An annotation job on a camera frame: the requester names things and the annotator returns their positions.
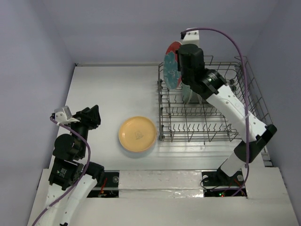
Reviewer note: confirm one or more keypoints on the light blue plate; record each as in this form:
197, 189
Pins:
135, 156

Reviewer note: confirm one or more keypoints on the green plate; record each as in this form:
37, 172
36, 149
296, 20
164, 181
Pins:
186, 93

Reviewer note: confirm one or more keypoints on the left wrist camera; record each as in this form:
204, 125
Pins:
63, 116

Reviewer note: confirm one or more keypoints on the grey plate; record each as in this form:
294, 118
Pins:
196, 98

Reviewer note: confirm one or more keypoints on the pink plate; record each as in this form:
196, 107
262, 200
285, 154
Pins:
147, 150

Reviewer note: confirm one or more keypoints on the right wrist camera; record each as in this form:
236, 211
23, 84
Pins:
191, 37

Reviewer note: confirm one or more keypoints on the metal wire dish rack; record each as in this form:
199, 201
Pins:
194, 122

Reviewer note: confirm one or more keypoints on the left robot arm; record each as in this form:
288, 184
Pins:
73, 175

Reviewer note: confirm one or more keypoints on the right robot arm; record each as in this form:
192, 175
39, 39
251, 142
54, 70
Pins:
213, 88

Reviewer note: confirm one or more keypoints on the white plate with floral face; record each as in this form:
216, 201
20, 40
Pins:
171, 75

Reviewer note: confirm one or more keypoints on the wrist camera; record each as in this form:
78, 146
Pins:
191, 37
63, 116

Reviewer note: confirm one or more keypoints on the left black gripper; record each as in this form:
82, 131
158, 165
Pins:
90, 116

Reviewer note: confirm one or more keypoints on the yellow plate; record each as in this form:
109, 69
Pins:
137, 133

